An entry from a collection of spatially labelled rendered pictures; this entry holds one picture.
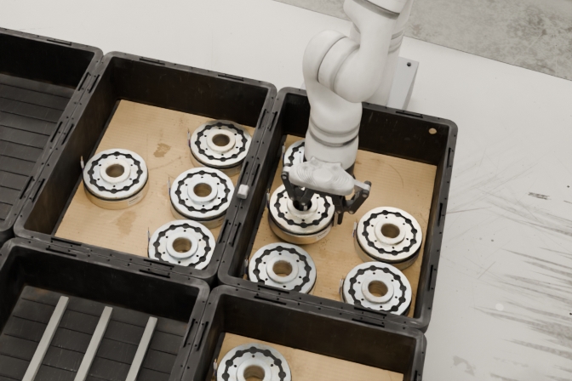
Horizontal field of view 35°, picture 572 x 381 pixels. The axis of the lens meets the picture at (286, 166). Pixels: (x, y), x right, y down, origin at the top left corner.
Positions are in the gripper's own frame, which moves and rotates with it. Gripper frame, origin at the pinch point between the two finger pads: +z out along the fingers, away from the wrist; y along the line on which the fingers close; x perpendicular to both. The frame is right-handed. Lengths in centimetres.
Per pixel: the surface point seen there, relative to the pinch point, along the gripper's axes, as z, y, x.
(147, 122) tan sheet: 4.3, 33.5, -14.0
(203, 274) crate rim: -5.5, 12.9, 19.4
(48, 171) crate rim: -5.6, 40.6, 8.4
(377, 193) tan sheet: 4.4, -7.7, -9.9
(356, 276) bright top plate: 1.6, -7.5, 9.1
